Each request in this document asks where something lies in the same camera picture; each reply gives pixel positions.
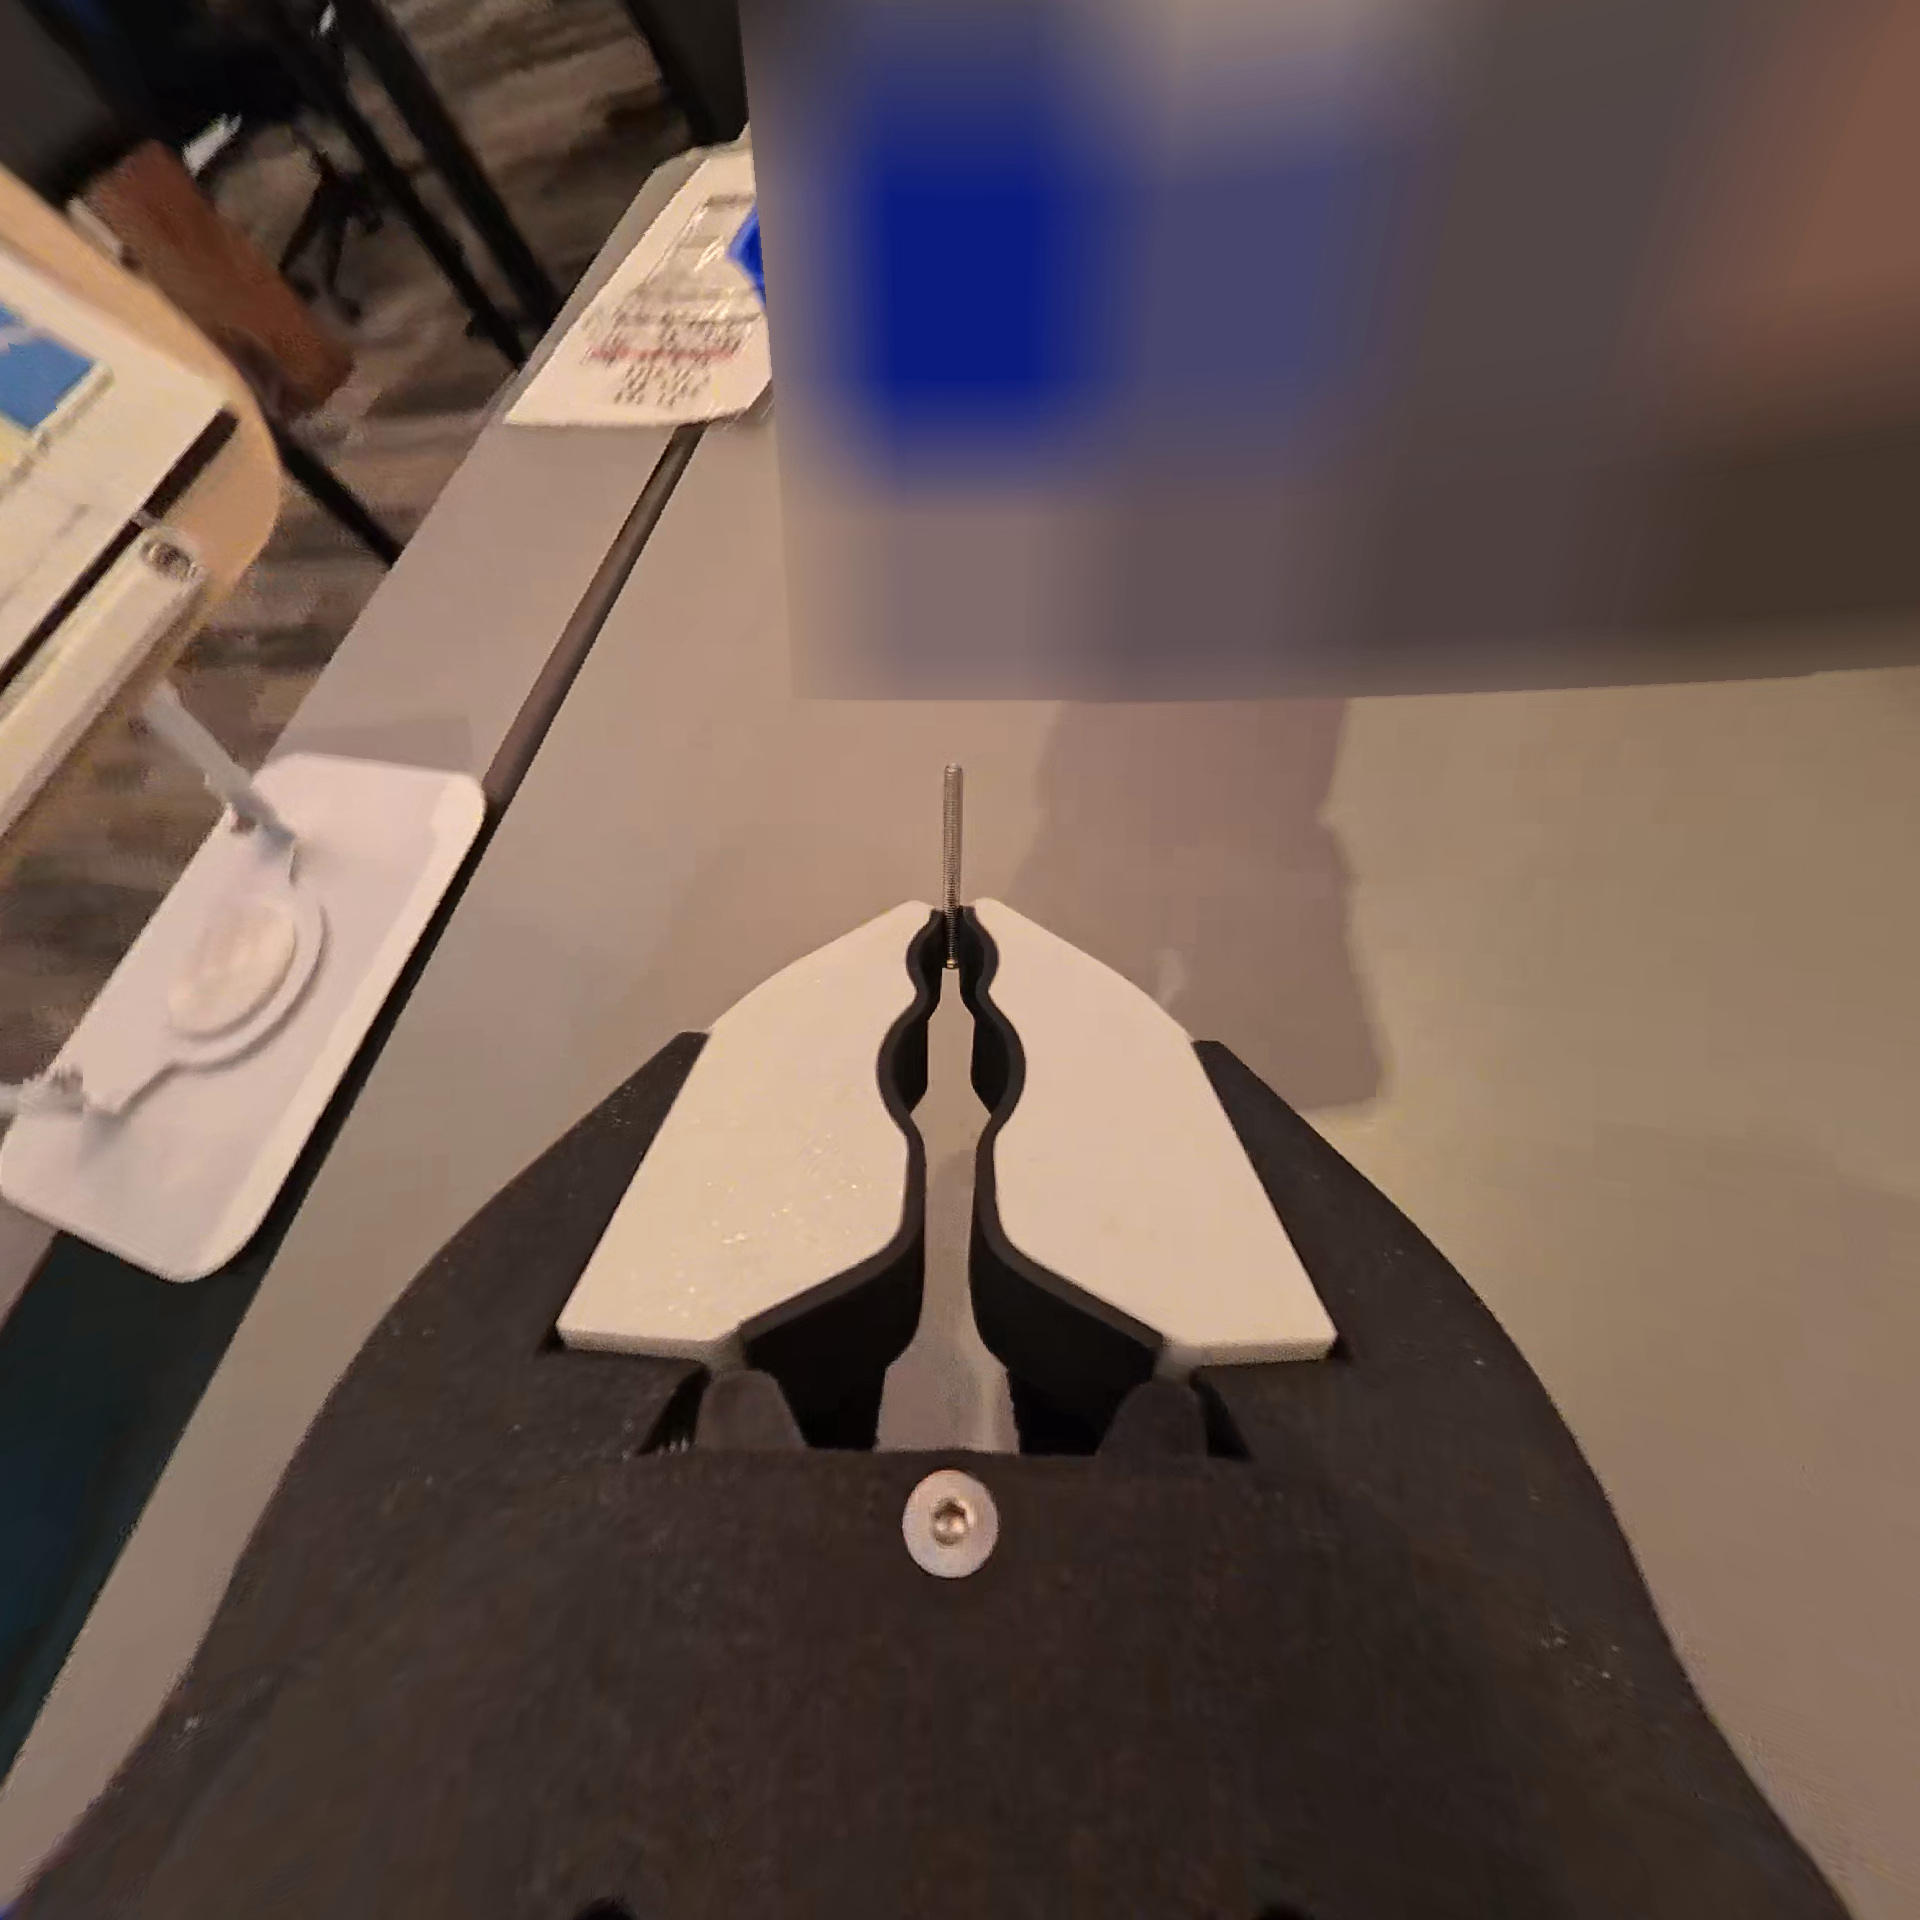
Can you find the printed instruction sheet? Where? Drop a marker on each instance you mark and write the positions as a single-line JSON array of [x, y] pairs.
[[62, 435]]

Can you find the black framed easel board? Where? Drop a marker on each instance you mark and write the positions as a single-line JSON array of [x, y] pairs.
[[450, 195]]

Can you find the laminated barcode sheet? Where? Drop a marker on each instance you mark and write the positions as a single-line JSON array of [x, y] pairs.
[[660, 329]]

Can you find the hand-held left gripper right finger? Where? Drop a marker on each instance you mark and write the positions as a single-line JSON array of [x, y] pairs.
[[1141, 1186]]

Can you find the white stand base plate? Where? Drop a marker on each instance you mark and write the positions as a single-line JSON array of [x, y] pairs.
[[299, 959]]

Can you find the silver metal bolt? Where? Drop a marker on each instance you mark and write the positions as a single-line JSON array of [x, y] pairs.
[[951, 842]]

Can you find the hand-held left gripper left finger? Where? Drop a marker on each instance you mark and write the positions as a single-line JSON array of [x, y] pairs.
[[748, 1186]]

